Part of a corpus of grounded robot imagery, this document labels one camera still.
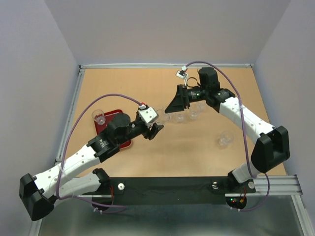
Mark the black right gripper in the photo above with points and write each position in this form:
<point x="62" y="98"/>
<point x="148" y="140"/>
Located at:
<point x="181" y="101"/>

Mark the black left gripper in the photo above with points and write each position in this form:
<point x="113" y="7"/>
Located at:
<point x="150" y="134"/>

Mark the clear glass from corner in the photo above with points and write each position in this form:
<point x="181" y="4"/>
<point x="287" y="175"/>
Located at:
<point x="99" y="117"/>

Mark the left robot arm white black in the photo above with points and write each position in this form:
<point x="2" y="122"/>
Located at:
<point x="42" y="192"/>

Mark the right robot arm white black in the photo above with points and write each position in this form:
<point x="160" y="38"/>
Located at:
<point x="271" y="144"/>

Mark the red tray with gold rim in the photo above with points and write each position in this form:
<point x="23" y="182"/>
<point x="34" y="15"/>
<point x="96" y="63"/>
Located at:
<point x="108" y="116"/>

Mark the clear glass lone right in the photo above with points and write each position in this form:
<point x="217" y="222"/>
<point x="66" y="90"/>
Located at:
<point x="225" y="139"/>

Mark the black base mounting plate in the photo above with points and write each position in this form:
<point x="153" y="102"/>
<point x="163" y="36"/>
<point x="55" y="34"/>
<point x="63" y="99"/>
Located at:
<point x="172" y="190"/>

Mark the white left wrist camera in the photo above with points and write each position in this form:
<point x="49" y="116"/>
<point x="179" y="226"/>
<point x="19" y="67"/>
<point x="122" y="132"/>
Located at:
<point x="147" y="114"/>

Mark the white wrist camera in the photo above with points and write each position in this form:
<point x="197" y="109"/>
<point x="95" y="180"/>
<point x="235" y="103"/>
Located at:
<point x="147" y="114"/>
<point x="182" y="74"/>

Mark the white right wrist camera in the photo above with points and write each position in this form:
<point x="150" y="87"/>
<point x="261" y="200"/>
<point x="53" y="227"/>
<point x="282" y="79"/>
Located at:
<point x="182" y="74"/>

